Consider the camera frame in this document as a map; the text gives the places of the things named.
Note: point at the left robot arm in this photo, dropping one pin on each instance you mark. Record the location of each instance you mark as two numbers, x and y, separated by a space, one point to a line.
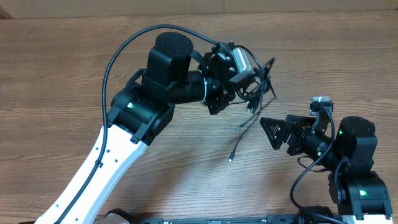
175 73

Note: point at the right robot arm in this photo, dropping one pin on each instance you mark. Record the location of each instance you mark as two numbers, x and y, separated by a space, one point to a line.
360 195

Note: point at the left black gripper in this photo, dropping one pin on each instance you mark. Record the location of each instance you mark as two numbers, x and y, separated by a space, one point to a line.
221 96

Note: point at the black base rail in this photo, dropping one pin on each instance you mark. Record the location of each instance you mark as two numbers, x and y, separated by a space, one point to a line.
120 216

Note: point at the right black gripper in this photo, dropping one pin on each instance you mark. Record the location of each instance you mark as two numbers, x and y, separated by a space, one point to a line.
285 130

